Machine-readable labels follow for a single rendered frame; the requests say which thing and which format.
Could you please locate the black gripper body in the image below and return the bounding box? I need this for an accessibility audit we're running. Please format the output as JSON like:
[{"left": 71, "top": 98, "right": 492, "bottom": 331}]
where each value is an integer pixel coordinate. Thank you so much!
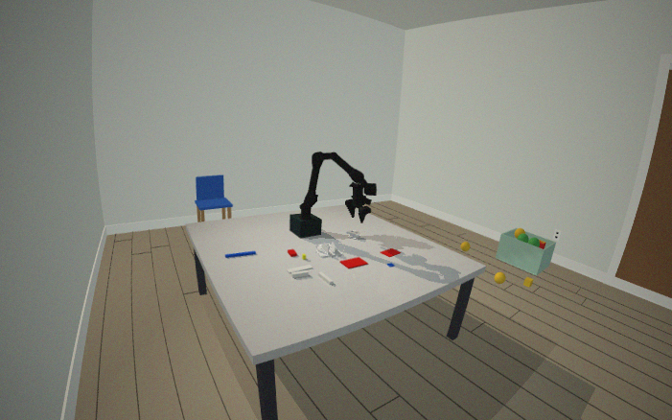
[{"left": 345, "top": 195, "right": 371, "bottom": 215}]

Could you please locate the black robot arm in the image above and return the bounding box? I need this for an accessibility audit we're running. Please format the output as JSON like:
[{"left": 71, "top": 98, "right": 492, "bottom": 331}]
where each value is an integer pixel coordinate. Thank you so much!
[{"left": 299, "top": 152, "right": 377, "bottom": 220}]

